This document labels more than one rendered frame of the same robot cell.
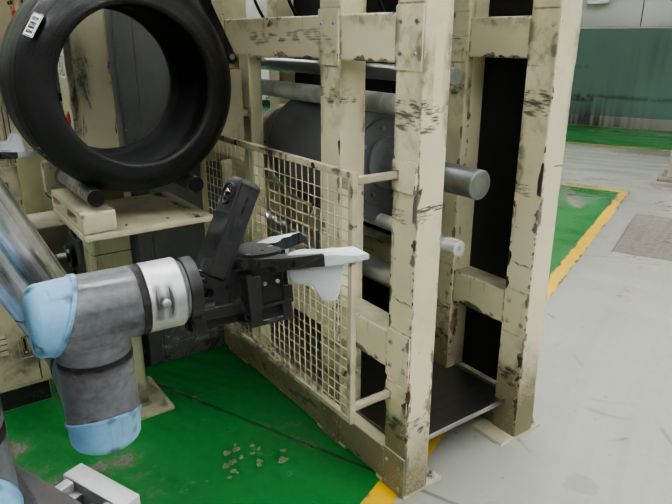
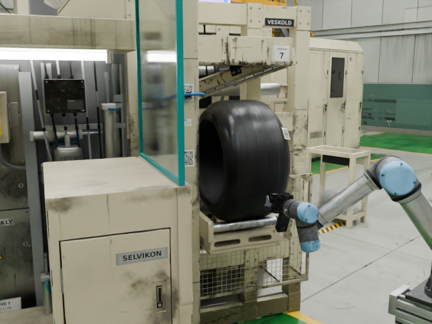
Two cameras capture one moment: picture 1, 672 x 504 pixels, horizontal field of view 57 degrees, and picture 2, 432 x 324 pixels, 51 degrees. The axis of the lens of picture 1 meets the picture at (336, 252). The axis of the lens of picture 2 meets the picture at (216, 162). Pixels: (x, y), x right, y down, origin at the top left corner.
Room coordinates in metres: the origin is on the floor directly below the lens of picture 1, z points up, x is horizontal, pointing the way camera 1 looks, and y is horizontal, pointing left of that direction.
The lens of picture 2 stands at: (1.34, 2.73, 1.57)
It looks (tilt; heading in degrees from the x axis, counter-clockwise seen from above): 11 degrees down; 284
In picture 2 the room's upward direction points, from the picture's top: straight up
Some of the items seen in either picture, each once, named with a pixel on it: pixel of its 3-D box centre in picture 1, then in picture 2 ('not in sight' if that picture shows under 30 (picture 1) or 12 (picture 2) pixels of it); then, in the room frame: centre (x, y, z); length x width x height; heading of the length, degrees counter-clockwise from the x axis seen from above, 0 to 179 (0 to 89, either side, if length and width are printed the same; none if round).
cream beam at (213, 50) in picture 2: not in sight; (231, 51); (1.87, 0.30, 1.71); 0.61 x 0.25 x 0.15; 35
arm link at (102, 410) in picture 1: (97, 388); not in sight; (0.59, 0.26, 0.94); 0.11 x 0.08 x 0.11; 32
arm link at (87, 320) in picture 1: (87, 313); not in sight; (0.57, 0.25, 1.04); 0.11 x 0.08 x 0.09; 122
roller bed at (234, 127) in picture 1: (211, 112); not in sight; (2.20, 0.44, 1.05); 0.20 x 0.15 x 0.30; 35
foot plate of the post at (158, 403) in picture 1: (126, 399); not in sight; (2.00, 0.78, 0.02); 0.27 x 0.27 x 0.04; 35
